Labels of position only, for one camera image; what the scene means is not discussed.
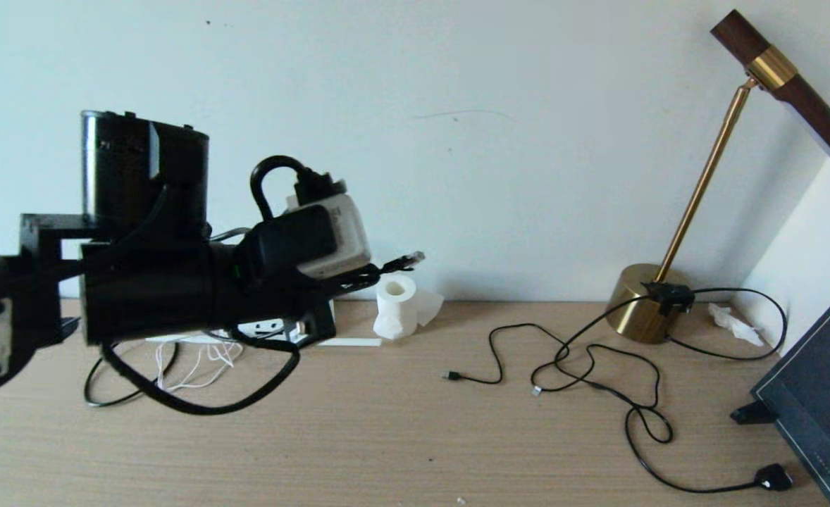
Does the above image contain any crumpled white tissue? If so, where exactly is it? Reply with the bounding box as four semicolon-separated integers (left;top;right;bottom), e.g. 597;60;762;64
710;301;767;347

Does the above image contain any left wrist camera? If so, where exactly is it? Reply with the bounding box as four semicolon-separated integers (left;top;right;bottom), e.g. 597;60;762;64
285;192;373;280

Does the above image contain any brass desk lamp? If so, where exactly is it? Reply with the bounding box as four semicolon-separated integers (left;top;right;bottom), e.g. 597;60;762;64
605;8;830;346

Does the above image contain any thin black USB cable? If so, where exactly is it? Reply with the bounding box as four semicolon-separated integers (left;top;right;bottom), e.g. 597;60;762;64
442;323;664;413

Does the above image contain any black lamp power cord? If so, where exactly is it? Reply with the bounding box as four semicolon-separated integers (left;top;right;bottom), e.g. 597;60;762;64
552;280;795;494

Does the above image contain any black ethernet cable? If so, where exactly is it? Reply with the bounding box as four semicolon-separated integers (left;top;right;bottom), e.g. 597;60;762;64
82;251;427;409

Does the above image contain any white toilet paper roll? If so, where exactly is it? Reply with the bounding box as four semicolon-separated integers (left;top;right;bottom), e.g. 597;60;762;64
373;273;445;340

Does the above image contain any black plastic clip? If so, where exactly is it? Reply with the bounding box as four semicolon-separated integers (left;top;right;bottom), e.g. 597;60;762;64
731;401;779;425

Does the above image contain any white router with antennas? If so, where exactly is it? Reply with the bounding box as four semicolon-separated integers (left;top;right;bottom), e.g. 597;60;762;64
146;299;382;347

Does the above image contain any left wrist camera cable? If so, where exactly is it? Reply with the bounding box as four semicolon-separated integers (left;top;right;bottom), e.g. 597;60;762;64
101;155;311;416

